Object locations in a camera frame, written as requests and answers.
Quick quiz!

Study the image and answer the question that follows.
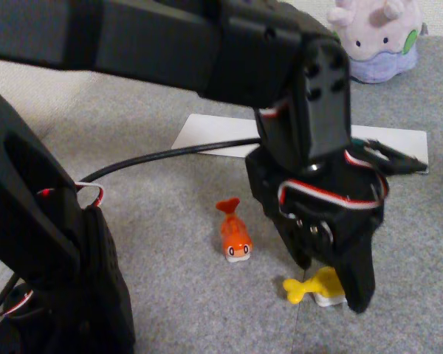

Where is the yellow egg sushi toy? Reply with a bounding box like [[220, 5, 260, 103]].
[[282, 267, 347, 308]]

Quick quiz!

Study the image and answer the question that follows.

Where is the beige cushion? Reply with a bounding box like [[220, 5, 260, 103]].
[[0, 57, 200, 145]]

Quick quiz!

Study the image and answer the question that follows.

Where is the white rectangular card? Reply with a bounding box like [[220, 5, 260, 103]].
[[171, 113, 262, 159], [349, 124, 429, 175]]

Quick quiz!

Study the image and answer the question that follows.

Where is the red white black servo wire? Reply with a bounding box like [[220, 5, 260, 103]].
[[260, 105, 284, 119], [278, 147, 389, 219], [36, 182, 106, 207], [0, 287, 35, 333]]

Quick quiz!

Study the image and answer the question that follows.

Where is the thick black camera cable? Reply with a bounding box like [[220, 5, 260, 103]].
[[75, 136, 261, 185]]

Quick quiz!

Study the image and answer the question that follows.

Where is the orange shrimp sushi toy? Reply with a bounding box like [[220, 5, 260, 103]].
[[215, 197, 254, 263]]

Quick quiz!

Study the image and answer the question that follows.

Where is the purple Goomy plush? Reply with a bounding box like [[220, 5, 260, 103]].
[[326, 0, 429, 85]]

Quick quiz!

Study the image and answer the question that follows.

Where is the thin black cable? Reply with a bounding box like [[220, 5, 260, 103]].
[[0, 272, 19, 322]]

